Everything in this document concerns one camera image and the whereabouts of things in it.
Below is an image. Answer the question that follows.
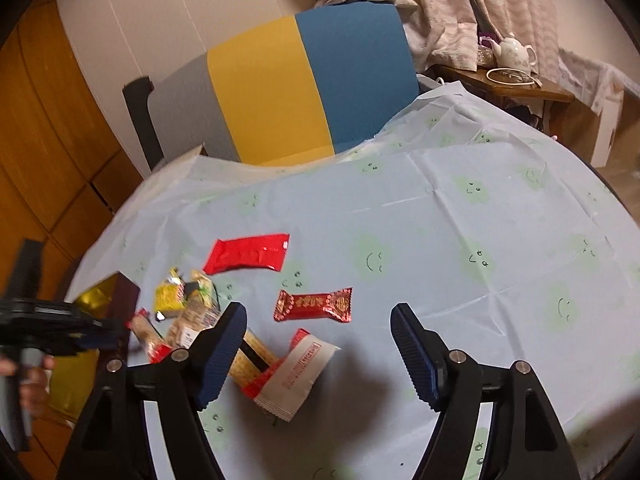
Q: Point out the pale patterned curtain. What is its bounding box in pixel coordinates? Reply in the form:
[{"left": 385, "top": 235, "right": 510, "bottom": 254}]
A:
[{"left": 305, "top": 0, "right": 576, "bottom": 73}]

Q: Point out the plain red snack packet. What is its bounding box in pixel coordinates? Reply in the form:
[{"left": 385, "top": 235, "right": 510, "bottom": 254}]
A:
[{"left": 202, "top": 232, "right": 291, "bottom": 276}]

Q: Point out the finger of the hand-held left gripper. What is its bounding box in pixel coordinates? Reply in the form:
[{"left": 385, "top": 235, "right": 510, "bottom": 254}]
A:
[{"left": 72, "top": 316, "right": 128, "bottom": 356}]

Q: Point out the patterned red candy packet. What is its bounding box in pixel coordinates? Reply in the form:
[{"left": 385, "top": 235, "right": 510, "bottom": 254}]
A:
[{"left": 273, "top": 287, "right": 354, "bottom": 325}]

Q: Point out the grey yellow blue chair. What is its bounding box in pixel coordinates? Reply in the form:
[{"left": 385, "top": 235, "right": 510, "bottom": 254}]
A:
[{"left": 122, "top": 1, "right": 421, "bottom": 170}]

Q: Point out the yellow cracker packet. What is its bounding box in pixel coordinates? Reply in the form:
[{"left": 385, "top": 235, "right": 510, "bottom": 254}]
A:
[{"left": 229, "top": 330, "right": 280, "bottom": 390}]

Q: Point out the white packet with red edge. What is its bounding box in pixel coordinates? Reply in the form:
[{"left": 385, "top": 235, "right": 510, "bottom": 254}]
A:
[{"left": 242, "top": 328, "right": 342, "bottom": 423}]

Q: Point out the white lace cloth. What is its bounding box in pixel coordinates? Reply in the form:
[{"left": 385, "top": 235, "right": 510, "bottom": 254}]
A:
[{"left": 556, "top": 46, "right": 627, "bottom": 114}]

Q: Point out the beige snack packet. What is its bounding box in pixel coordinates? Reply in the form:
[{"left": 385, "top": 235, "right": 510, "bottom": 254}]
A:
[{"left": 165, "top": 305, "right": 223, "bottom": 351}]

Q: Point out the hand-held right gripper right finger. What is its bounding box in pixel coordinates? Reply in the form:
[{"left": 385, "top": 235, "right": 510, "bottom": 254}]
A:
[{"left": 390, "top": 303, "right": 581, "bottom": 480}]

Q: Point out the red and white snack bar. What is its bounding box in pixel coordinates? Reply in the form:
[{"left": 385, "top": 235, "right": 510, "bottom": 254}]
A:
[{"left": 126, "top": 309, "right": 173, "bottom": 365}]

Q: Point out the yellow snack packet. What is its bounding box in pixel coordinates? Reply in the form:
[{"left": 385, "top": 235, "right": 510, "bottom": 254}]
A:
[{"left": 153, "top": 267, "right": 189, "bottom": 318}]

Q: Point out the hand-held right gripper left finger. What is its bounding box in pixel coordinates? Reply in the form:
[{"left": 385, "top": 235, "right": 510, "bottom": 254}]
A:
[{"left": 57, "top": 302, "right": 248, "bottom": 480}]

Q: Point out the wooden side table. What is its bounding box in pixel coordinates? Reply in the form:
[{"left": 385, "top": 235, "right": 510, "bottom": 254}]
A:
[{"left": 434, "top": 64, "right": 576, "bottom": 128}]

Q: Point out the maroon box with gold lining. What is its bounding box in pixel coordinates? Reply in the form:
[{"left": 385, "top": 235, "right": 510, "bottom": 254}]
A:
[{"left": 47, "top": 271, "right": 142, "bottom": 423}]

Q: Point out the orange wooden cabinet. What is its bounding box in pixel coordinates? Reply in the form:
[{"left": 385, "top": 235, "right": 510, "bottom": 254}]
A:
[{"left": 0, "top": 0, "right": 147, "bottom": 306}]

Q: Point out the person's left hand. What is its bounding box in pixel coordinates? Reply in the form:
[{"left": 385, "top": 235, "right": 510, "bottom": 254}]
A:
[{"left": 0, "top": 352, "right": 56, "bottom": 423}]

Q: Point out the white floral teapot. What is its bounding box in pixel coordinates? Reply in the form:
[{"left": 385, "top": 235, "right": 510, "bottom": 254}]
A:
[{"left": 489, "top": 34, "right": 539, "bottom": 74}]

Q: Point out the green and white snack packet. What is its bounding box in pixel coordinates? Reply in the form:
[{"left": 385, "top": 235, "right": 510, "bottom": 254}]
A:
[{"left": 185, "top": 270, "right": 221, "bottom": 311}]

